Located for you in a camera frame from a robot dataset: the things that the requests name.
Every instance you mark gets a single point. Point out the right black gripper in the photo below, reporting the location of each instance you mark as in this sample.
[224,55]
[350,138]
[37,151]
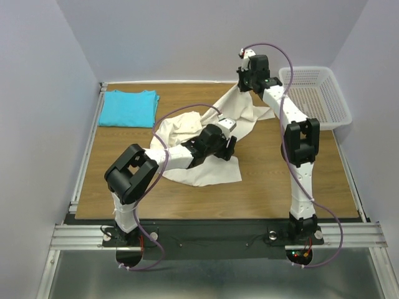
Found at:
[243,86]

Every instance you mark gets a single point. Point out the aluminium frame rail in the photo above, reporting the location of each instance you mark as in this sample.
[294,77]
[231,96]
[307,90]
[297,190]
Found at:
[89,237]

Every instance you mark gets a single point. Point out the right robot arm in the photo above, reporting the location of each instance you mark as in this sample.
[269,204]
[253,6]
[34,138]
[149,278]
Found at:
[300,140]

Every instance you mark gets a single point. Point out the table edge rail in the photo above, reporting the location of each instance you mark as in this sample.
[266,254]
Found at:
[351,181]
[85,160]

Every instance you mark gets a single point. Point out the electronics board with leds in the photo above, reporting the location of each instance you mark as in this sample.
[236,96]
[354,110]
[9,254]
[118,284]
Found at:
[297,255]

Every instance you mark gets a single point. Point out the left table edge rail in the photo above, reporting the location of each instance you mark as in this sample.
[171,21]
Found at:
[85,160]

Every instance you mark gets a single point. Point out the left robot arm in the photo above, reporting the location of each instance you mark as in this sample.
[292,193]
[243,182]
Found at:
[129,176]

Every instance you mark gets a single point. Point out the folded blue t shirt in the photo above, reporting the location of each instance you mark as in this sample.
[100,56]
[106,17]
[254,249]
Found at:
[129,110]

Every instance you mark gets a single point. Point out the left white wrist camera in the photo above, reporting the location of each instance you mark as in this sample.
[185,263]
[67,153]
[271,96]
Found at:
[227,125]

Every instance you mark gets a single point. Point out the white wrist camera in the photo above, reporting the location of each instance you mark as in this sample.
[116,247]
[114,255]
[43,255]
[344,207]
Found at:
[245,55]
[227,125]

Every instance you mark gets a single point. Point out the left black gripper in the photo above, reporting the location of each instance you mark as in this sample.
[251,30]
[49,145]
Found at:
[225,152]

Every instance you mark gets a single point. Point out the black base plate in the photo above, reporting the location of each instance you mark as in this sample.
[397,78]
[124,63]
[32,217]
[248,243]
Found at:
[226,239]

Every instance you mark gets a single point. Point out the right table edge rail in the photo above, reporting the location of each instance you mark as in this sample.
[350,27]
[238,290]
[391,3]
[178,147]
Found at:
[351,181]

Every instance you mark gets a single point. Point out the white t shirt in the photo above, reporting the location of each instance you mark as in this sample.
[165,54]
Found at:
[233,104]

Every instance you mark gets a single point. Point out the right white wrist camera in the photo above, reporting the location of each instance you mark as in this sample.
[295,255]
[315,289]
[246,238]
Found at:
[245,55]

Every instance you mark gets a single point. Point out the white plastic basket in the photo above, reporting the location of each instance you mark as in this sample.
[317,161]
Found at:
[316,92]

